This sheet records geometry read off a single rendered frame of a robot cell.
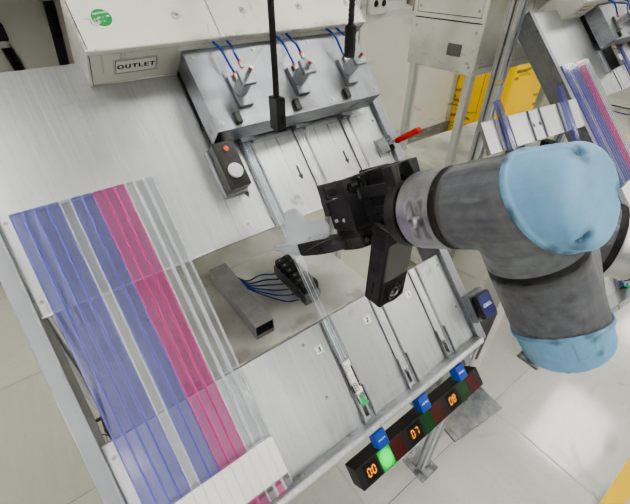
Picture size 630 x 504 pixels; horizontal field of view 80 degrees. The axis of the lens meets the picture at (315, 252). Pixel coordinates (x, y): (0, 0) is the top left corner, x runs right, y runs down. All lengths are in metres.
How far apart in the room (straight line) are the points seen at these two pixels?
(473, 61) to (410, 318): 1.10
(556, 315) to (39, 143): 0.63
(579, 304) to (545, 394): 1.48
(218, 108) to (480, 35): 1.15
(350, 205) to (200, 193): 0.29
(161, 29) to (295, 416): 0.61
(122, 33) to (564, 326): 0.61
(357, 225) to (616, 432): 1.56
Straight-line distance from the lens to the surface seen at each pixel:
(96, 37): 0.63
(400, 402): 0.72
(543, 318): 0.34
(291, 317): 0.98
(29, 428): 1.83
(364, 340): 0.70
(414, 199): 0.34
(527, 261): 0.31
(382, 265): 0.41
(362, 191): 0.41
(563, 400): 1.83
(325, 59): 0.76
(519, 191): 0.28
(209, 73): 0.65
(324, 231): 0.45
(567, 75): 1.51
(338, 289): 1.05
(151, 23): 0.66
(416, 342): 0.77
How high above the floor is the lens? 1.35
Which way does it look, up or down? 38 degrees down
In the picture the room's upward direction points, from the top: straight up
